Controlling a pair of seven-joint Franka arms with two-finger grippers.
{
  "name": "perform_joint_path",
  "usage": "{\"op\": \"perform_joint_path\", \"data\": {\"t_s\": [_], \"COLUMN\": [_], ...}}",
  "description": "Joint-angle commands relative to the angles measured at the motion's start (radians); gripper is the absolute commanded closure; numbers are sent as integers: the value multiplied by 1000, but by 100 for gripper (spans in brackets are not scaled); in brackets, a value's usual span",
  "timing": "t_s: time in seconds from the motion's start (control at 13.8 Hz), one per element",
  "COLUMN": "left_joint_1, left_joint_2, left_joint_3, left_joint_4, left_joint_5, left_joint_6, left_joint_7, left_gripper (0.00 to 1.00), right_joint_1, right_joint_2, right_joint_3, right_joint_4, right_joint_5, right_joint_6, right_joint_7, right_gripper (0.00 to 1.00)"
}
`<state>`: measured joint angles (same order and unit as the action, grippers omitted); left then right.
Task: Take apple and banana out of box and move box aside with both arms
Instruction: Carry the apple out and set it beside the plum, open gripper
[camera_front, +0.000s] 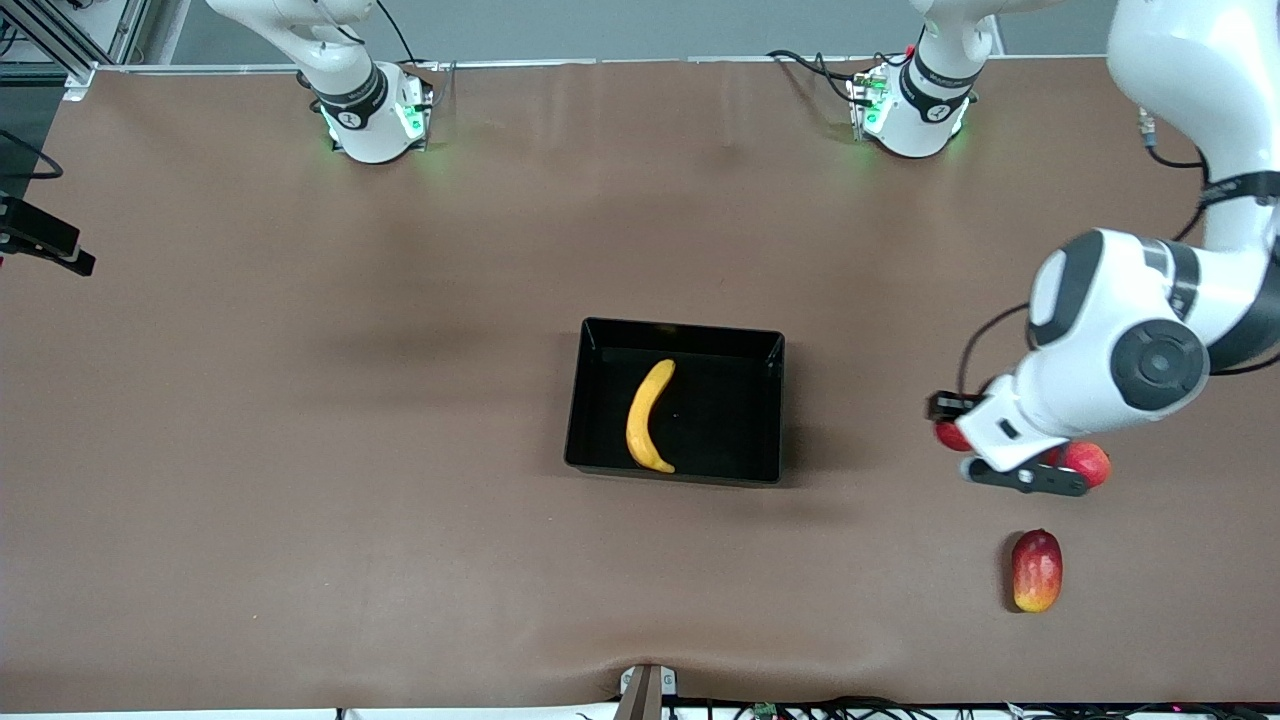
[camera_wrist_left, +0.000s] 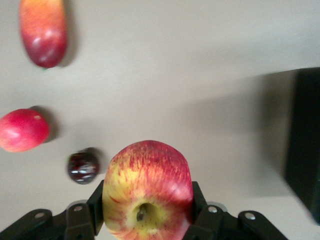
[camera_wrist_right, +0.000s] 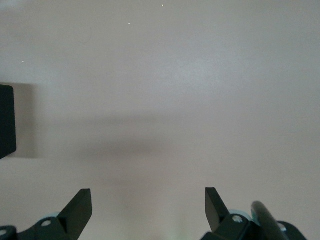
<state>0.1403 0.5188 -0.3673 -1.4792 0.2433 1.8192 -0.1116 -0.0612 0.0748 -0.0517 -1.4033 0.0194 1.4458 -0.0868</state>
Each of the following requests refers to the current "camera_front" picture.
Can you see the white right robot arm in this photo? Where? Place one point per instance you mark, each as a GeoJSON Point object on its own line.
{"type": "Point", "coordinates": [370, 130]}

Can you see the silver table edge rail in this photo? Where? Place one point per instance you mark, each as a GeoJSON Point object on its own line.
{"type": "Point", "coordinates": [650, 61]}

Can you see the small red yellow striped apple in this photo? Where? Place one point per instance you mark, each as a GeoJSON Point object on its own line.
{"type": "Point", "coordinates": [950, 437]}

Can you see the yellow banana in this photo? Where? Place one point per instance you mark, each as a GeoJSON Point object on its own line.
{"type": "Point", "coordinates": [640, 420]}

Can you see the black rectangular plastic tray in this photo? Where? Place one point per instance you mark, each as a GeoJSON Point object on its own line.
{"type": "Point", "coordinates": [730, 440]}

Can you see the red yellow mango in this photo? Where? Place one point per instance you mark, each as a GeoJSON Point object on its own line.
{"type": "Point", "coordinates": [1037, 570]}

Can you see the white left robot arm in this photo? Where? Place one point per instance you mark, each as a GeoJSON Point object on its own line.
{"type": "Point", "coordinates": [1110, 330]}

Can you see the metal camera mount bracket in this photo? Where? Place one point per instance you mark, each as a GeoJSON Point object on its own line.
{"type": "Point", "coordinates": [645, 690]}

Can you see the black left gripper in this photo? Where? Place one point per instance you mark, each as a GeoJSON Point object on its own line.
{"type": "Point", "coordinates": [943, 406]}

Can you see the aluminium frame post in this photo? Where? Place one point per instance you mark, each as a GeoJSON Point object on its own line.
{"type": "Point", "coordinates": [60, 45]}

